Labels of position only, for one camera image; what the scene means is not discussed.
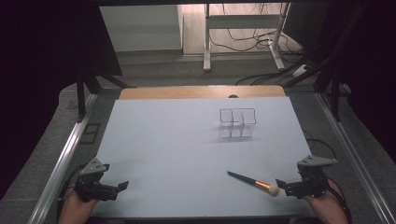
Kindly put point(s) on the white power strip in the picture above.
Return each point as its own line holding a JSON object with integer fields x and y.
{"x": 299, "y": 71}

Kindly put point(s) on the person's right hand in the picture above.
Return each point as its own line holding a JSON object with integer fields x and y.
{"x": 327, "y": 208}

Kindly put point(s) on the aluminium rail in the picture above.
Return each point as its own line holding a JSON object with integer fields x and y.
{"x": 351, "y": 149}
{"x": 62, "y": 155}

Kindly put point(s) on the wooden table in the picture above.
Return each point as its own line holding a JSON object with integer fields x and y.
{"x": 186, "y": 92}

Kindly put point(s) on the black metal stand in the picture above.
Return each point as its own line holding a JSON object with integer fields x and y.
{"x": 81, "y": 96}
{"x": 334, "y": 77}

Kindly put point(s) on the white cabinet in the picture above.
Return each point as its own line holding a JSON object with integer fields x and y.
{"x": 143, "y": 28}

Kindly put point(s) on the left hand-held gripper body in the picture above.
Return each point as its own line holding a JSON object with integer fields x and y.
{"x": 93, "y": 183}

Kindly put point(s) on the clear acrylic organizer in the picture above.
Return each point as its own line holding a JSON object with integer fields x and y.
{"x": 237, "y": 123}

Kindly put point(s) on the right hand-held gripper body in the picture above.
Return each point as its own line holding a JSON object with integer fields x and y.
{"x": 311, "y": 183}

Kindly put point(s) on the person's left hand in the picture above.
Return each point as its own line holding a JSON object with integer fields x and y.
{"x": 76, "y": 208}

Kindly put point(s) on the white board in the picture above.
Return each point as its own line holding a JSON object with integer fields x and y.
{"x": 174, "y": 149}

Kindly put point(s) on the white desk frame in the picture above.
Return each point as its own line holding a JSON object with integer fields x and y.
{"x": 243, "y": 21}

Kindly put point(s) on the black curtain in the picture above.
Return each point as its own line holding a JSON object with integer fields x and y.
{"x": 376, "y": 77}
{"x": 46, "y": 62}

